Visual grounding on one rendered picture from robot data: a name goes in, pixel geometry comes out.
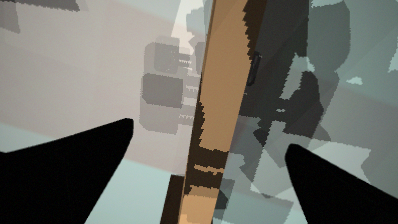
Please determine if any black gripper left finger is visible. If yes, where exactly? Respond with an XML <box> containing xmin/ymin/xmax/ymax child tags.
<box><xmin>0</xmin><ymin>118</ymin><xmax>134</xmax><ymax>224</ymax></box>

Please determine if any brown wooden rail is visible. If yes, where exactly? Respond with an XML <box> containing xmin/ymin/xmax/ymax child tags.
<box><xmin>177</xmin><ymin>0</ymin><xmax>267</xmax><ymax>224</ymax></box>

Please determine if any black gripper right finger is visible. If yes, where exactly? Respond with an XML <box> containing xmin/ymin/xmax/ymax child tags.
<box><xmin>284</xmin><ymin>143</ymin><xmax>398</xmax><ymax>224</ymax></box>

